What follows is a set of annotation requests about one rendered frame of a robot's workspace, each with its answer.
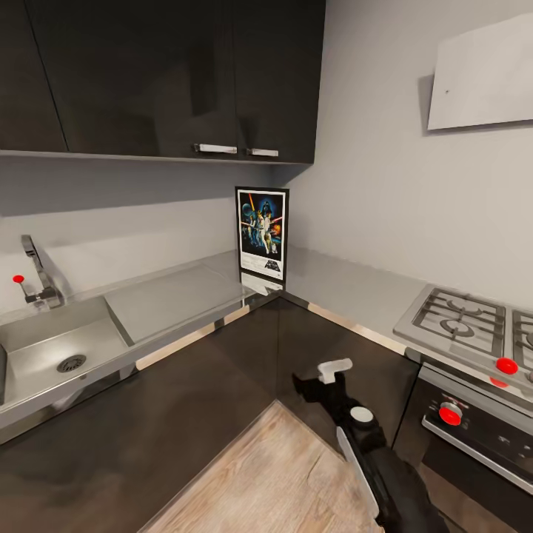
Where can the oven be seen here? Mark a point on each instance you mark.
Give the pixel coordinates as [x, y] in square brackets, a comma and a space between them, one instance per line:
[473, 453]

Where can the range hood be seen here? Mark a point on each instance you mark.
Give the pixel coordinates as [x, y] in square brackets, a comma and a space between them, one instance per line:
[484, 76]

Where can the cabinet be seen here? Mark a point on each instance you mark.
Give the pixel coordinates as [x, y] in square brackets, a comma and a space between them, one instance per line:
[29, 123]
[215, 81]

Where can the burner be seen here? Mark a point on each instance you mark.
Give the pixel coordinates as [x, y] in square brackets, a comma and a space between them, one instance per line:
[494, 337]

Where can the poster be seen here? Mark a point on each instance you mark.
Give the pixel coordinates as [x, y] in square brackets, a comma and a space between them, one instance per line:
[262, 216]

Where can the drop in sink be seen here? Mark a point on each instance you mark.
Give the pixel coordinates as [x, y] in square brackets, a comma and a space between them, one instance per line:
[42, 350]

